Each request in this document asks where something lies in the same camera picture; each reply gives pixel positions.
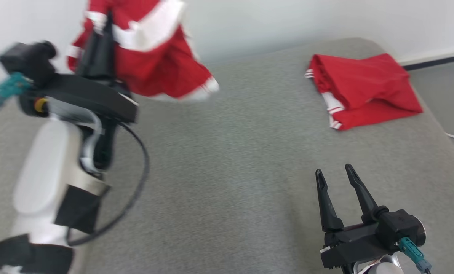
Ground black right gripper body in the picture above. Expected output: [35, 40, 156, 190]
[320, 223, 400, 274]

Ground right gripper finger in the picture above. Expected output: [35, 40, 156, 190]
[315, 169, 344, 233]
[345, 164, 389, 224]

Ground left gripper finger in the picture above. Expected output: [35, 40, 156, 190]
[97, 13, 118, 82]
[77, 30, 98, 78]

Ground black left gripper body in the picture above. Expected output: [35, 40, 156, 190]
[19, 72, 139, 124]

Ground red shorts white stripes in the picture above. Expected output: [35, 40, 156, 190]
[66, 0, 220, 101]

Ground red basketball jersey number print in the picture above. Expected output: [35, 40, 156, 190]
[304, 53, 424, 131]

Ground teal right camera connector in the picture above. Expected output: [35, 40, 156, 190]
[398, 237, 432, 274]

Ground teal camera connector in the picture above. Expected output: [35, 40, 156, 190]
[398, 237, 432, 274]
[0, 72, 33, 111]

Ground teal left camera connector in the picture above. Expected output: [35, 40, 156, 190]
[0, 72, 33, 111]

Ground black wall baseboard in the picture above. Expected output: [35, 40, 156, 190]
[398, 48, 454, 71]

